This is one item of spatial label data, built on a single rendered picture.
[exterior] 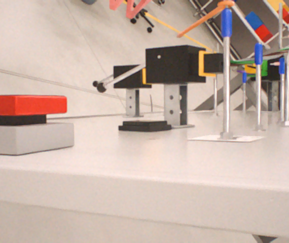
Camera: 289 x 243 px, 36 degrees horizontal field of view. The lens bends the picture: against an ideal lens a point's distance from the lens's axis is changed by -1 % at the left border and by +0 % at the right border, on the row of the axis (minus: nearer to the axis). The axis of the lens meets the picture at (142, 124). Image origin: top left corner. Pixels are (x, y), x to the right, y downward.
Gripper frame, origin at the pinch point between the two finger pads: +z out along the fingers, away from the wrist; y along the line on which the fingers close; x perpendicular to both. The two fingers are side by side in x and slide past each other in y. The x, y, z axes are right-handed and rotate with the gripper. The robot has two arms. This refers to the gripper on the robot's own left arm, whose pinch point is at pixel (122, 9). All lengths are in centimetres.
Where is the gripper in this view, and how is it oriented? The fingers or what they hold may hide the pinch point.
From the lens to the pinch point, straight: 86.4
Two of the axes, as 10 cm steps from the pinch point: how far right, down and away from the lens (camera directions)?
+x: -7.5, -4.1, 5.2
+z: -3.8, 9.1, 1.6
